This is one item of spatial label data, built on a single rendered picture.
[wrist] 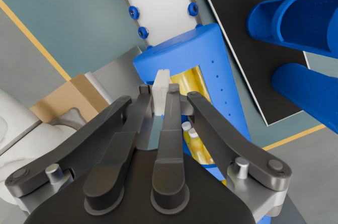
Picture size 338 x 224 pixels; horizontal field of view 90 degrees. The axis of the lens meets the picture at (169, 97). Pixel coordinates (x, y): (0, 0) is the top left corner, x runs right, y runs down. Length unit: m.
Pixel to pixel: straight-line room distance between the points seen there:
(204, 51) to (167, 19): 0.31
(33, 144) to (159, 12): 0.59
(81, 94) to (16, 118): 0.19
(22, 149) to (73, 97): 0.22
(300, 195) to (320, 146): 0.86
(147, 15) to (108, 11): 1.05
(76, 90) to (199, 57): 0.46
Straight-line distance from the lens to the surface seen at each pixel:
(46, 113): 0.80
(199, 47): 0.44
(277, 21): 1.17
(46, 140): 0.63
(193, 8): 0.68
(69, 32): 1.92
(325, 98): 1.35
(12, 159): 0.62
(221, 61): 0.49
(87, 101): 0.70
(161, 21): 0.72
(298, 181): 3.05
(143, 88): 0.16
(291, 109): 2.05
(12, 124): 0.62
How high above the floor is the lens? 1.65
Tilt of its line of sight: 66 degrees down
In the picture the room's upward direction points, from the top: 175 degrees counter-clockwise
